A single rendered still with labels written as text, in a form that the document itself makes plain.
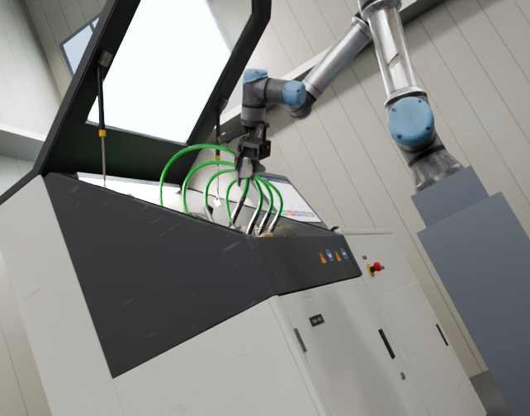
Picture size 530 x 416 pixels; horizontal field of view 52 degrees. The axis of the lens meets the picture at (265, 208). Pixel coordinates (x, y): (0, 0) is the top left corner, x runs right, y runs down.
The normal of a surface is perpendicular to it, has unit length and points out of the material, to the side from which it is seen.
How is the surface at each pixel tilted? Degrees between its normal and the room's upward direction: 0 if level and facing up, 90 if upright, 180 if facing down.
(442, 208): 90
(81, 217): 90
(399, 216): 90
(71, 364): 90
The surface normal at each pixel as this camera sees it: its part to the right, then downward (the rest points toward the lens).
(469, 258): -0.38, -0.09
